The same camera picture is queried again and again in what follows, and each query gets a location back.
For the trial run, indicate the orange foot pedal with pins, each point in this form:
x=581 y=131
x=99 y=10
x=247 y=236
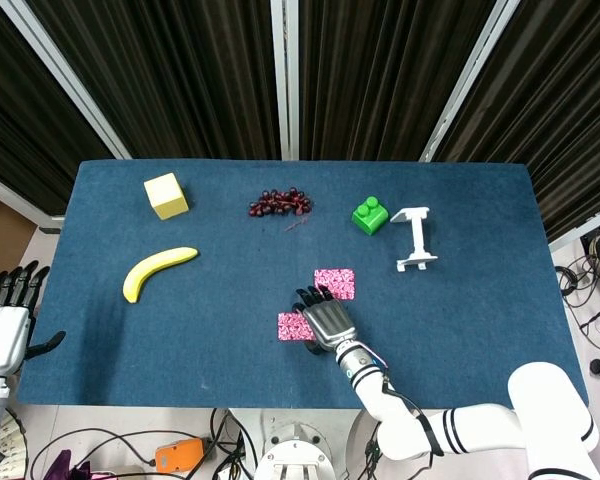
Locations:
x=179 y=454

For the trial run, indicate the small reddish grape twig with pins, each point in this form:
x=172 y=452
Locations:
x=296 y=225

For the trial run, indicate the dark pleated curtain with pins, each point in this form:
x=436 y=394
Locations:
x=375 y=75
x=180 y=75

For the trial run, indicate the yellow banana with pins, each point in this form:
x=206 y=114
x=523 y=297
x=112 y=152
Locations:
x=152 y=267

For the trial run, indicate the yellow cube block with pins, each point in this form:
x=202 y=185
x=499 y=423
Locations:
x=166 y=196

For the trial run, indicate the green toy building brick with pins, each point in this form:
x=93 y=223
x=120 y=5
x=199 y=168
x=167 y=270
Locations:
x=370 y=217

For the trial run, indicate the blue table cloth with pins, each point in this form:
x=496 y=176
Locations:
x=205 y=350

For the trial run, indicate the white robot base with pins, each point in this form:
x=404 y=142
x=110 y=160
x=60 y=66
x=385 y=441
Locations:
x=295 y=450

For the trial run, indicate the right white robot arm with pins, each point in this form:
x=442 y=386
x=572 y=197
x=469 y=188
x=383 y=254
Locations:
x=375 y=395

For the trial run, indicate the white plastic stand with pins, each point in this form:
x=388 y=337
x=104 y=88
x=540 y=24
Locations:
x=417 y=240

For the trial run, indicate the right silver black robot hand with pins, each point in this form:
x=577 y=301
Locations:
x=330 y=322

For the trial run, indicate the white slanted frame post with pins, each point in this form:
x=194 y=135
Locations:
x=65 y=80
x=462 y=80

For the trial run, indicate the purple cloth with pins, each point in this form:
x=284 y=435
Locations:
x=70 y=467

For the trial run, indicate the brown cardboard box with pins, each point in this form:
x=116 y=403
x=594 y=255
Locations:
x=0 y=240

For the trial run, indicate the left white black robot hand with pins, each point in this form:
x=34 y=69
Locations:
x=0 y=332

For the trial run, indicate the white vertical frame post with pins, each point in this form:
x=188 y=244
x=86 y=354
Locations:
x=285 y=80

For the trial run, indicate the dark red grape bunch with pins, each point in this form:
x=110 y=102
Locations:
x=280 y=202

